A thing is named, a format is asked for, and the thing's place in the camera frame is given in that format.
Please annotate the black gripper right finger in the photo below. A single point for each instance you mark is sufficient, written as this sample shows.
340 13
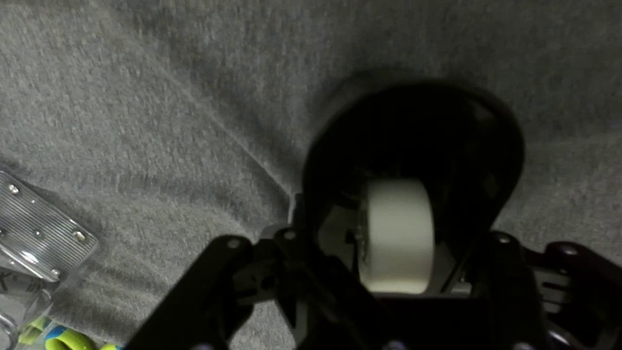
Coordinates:
560 298

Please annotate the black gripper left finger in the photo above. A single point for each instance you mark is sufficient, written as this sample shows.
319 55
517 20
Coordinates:
218 293

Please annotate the black tape dispenser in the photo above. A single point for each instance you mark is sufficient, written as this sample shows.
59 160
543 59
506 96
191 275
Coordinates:
403 170

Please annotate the green scissors lower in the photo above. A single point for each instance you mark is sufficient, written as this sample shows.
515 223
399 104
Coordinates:
47 335

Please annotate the clear acrylic organizer box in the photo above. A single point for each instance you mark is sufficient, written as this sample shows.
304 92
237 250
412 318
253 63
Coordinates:
41 252

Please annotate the grey felt table cloth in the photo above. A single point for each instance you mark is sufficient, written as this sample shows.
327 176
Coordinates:
166 123

